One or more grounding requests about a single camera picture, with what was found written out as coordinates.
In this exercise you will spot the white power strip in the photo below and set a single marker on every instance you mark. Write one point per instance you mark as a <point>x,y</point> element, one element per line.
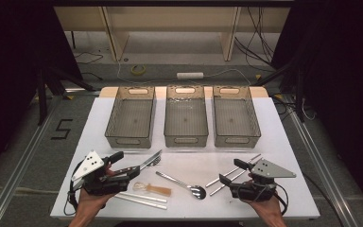
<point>189,75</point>

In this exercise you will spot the yellow tape roll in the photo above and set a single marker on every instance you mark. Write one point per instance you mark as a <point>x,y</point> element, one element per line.
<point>138,73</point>

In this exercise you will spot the black curtain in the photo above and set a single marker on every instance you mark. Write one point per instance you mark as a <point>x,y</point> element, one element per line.
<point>12,63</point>
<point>343,94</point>

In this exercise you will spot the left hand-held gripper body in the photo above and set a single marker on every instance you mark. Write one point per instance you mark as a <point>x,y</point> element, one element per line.
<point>88,165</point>

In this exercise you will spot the aluminium floor rail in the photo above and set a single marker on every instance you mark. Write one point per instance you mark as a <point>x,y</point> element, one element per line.
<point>12,183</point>
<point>329,183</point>

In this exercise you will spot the white chopstick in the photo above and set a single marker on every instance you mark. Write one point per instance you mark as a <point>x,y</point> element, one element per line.
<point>151,205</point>
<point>151,198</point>

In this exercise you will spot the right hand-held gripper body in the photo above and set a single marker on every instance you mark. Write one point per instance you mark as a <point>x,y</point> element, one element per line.
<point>267,170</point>

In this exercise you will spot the person's left hand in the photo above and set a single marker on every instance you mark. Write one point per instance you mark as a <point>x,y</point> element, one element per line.
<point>89,205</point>

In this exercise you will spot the person's right hand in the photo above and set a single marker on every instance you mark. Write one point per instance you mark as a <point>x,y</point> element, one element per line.
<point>269,208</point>

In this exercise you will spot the clear grey plastic bin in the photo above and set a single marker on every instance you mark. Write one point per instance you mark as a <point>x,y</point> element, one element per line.
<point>129,142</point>
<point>186,126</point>
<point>236,126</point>

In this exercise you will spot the metal spoon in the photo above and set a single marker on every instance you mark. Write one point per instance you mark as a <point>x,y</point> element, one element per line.
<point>198,191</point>

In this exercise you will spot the wooden shelf unit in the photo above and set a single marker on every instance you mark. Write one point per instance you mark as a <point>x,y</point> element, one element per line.
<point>170,19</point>

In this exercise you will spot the white board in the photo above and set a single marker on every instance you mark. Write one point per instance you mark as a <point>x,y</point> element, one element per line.
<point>182,205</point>

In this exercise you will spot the black metal stand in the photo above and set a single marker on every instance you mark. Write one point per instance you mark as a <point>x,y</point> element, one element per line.
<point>42,94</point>
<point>300,94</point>

